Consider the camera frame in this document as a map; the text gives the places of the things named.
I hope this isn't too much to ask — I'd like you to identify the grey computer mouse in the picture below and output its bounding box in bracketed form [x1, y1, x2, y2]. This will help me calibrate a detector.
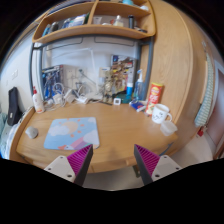
[25, 125, 39, 140]

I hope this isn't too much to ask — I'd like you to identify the blue snack packet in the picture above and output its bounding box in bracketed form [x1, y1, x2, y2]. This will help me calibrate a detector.
[130, 100, 147, 113]

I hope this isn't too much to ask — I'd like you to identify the teal blanket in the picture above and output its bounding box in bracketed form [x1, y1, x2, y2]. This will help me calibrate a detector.
[0, 111, 8, 134]

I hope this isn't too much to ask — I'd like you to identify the wooden wall shelf unit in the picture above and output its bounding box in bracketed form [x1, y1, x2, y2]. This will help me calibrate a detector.
[32, 0, 157, 44]

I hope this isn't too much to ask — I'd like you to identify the blue spray bottle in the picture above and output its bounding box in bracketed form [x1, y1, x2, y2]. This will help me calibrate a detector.
[133, 69, 147, 101]

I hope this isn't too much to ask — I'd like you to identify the clear plastic cup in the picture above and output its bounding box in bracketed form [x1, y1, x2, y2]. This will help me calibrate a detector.
[159, 120, 179, 137]

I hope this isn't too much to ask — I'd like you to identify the tan robot figure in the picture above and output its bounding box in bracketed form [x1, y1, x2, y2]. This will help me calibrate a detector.
[102, 71, 118, 101]

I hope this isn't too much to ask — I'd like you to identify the black bag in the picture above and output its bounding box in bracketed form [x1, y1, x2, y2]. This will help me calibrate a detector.
[7, 86, 24, 127]

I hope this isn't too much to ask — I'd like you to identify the teal round tin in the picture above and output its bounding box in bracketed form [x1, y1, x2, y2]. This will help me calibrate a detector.
[121, 95, 133, 104]

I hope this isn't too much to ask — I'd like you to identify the white pump bottle red cap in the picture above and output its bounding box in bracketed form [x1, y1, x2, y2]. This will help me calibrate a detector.
[31, 86, 46, 114]

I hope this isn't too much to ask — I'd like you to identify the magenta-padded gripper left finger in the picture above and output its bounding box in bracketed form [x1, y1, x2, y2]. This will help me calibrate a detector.
[43, 143, 94, 187]

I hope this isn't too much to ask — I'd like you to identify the blue robot model kit box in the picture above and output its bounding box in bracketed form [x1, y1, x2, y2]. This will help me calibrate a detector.
[41, 65, 64, 101]

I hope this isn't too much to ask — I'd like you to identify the colourful printed box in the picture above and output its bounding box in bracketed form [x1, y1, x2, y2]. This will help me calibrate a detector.
[110, 54, 136, 93]

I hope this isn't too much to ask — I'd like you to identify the white mug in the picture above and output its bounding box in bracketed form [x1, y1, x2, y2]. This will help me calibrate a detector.
[151, 103, 174, 125]

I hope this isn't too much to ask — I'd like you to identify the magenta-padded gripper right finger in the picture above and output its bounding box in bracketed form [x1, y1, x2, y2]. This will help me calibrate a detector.
[133, 143, 183, 186]

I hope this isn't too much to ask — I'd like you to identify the white cable bundle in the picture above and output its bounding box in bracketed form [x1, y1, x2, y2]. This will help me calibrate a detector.
[44, 82, 78, 108]

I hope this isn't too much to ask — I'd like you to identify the red snack can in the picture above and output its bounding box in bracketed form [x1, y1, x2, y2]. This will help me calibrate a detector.
[145, 82, 165, 116]

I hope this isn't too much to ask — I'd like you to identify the blue cloud-print mouse pad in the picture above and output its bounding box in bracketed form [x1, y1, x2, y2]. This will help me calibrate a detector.
[43, 116, 101, 151]

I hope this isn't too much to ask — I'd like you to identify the white charger block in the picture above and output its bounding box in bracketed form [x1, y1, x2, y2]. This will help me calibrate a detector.
[53, 93, 64, 105]

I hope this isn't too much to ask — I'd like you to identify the grey metal desk frame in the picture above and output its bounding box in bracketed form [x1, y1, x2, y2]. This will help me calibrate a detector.
[28, 35, 155, 111]

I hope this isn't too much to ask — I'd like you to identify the white power strip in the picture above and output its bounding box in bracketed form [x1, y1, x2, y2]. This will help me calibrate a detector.
[75, 94, 89, 104]

